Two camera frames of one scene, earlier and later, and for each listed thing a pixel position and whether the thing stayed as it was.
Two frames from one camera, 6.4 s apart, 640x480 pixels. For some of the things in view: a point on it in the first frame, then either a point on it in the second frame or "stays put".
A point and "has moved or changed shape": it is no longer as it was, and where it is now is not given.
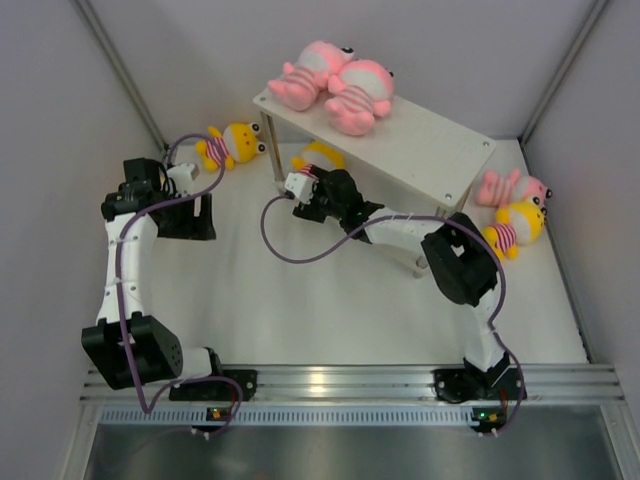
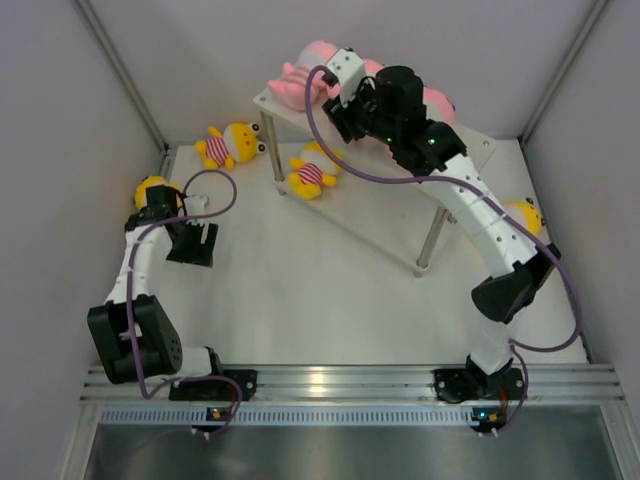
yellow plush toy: (239, 142) stays put
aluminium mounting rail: (387, 382) stays put
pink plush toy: (362, 91) has moved or changed shape
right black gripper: (309, 207) -> (339, 111)
